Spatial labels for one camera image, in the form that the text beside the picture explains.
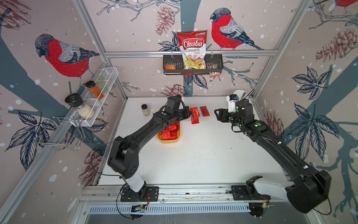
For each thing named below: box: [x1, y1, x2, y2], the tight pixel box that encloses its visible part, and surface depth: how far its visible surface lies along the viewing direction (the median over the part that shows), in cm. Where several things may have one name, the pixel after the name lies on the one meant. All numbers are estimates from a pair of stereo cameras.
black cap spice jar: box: [141, 103, 150, 117], surface depth 104 cm
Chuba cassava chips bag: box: [176, 30, 208, 70], surface depth 85 cm
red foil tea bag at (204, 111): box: [199, 105, 211, 117], surface depth 113 cm
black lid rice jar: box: [64, 92, 95, 120], surface depth 64 cm
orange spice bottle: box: [85, 80, 105, 101], surface depth 74 cm
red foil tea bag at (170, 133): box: [159, 119, 180, 140], surface depth 97 cm
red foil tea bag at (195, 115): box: [189, 106, 200, 125], surface depth 87 cm
